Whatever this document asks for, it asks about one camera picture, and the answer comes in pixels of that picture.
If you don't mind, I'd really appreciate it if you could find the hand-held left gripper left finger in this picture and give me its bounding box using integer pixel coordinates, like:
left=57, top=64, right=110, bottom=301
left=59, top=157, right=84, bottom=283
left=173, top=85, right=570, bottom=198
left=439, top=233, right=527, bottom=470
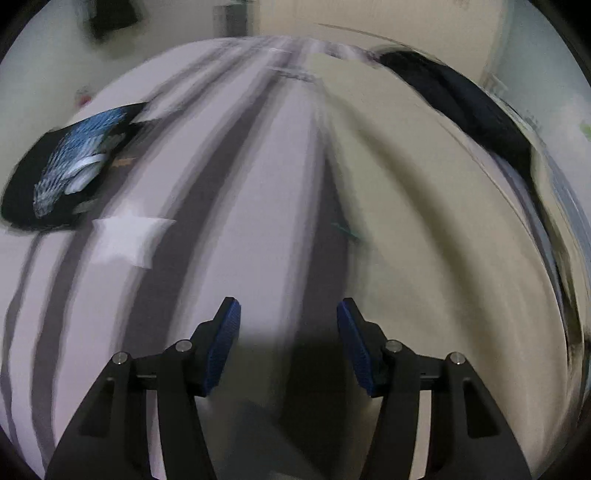
left=45, top=296, right=242, bottom=480

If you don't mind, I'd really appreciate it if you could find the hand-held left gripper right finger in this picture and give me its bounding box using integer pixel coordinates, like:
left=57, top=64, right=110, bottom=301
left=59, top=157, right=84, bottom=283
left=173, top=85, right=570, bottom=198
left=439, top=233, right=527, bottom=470
left=336, top=298, right=534, bottom=480

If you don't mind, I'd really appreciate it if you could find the beige garment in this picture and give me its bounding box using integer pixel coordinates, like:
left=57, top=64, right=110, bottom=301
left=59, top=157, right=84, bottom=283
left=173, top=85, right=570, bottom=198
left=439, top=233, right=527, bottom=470
left=203, top=51, right=578, bottom=480

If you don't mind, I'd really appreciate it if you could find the dark clothes pile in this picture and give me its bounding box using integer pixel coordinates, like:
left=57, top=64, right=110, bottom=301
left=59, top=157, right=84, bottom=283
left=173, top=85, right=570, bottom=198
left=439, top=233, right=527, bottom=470
left=376, top=48, right=539, bottom=185

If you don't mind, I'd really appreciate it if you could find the striped bed sheet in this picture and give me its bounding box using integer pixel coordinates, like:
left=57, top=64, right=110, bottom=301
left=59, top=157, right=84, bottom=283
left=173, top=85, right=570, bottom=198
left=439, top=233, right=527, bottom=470
left=0, top=34, right=591, bottom=480

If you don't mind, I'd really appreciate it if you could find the black garment with blue print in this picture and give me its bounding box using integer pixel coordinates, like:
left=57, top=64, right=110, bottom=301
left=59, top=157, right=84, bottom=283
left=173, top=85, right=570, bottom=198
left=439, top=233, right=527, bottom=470
left=0, top=102, right=148, bottom=232

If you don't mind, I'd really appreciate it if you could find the dark hanging object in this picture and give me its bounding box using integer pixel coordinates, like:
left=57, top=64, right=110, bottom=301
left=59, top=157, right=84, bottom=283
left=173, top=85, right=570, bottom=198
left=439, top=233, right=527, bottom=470
left=88, top=0, right=141, bottom=42

